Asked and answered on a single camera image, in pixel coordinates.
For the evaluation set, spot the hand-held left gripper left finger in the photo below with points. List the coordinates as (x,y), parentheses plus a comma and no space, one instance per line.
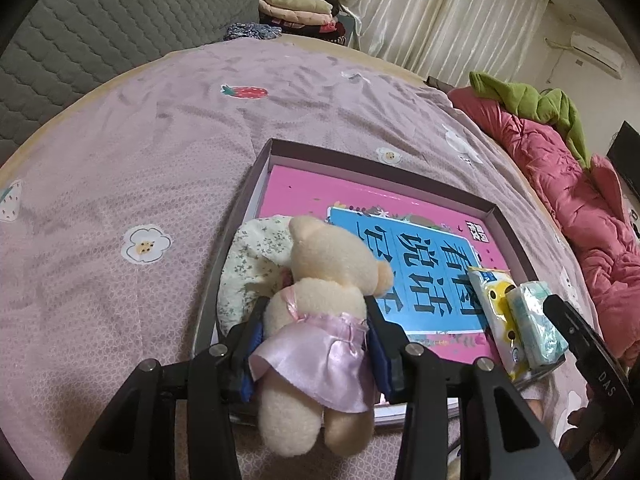
(235,355)

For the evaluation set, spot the grey shallow cardboard box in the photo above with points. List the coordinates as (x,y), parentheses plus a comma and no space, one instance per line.
(380,170)

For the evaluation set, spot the stack of folded clothes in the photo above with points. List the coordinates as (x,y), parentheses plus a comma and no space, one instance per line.
(300,10)

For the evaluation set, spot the purple printed bed sheet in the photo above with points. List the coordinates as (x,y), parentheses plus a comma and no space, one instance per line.
(125,160)

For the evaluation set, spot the grey quilted headboard cover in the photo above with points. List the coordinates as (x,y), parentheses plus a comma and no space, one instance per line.
(100,30)

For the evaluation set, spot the light blue tissue pack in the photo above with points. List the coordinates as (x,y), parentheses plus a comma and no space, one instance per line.
(537,325)

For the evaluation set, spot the yellow wet wipes pack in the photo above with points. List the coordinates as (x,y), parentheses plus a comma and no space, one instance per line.
(495,305)

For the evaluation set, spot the pink quilt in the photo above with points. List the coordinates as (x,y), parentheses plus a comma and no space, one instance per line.
(575,200)

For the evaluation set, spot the black television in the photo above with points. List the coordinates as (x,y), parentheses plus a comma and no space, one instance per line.
(625,160)

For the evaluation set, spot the white air conditioner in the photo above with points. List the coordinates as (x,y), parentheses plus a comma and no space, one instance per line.
(597,52)

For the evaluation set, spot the blue patterned cloth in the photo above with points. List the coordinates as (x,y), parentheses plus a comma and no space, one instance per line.
(250,31)

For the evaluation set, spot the white curtain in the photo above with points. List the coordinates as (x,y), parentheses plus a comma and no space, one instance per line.
(440,15)

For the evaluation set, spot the pink book with blue label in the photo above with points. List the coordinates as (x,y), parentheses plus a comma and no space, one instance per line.
(400,240)

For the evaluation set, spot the green blanket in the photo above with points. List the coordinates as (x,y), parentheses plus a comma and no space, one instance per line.
(545,105)

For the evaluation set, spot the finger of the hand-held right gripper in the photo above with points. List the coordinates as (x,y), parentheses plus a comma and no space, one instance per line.
(585,345)

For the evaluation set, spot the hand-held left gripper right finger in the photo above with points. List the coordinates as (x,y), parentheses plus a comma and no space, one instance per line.
(384,372)

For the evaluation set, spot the cream teddy bear pink dress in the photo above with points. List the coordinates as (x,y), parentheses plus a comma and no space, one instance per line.
(320,310)

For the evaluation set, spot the white floral fabric cushion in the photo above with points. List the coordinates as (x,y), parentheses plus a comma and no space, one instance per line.
(250,260)

